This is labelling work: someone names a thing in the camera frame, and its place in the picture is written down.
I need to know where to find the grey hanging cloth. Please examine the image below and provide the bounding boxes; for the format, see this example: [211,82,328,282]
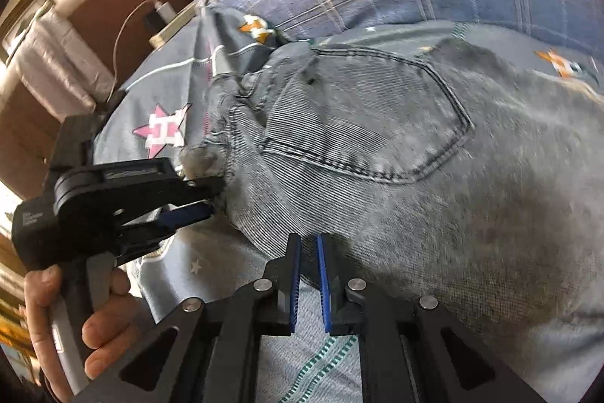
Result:
[7,9,102,120]

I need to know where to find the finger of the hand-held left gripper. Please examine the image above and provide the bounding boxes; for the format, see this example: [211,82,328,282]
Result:
[113,201,215,264]
[159,175,226,216]

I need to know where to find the person's left hand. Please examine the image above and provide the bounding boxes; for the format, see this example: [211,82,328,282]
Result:
[23,265,154,403]

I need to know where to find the beige power strip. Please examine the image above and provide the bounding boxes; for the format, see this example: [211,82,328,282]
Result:
[148,4,203,47]

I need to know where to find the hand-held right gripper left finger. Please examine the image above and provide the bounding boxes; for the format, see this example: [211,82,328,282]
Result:
[71,233,303,403]

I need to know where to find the grey denim pants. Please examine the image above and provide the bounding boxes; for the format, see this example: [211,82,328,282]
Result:
[182,39,604,366]

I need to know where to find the white charging cable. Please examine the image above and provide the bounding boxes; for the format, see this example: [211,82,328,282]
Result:
[106,0,161,106]

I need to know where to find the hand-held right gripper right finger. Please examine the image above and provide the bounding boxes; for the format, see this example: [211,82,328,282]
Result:
[317,233,548,403]

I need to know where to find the grey star printed bed sheet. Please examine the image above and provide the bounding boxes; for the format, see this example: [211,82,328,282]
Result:
[92,4,604,403]

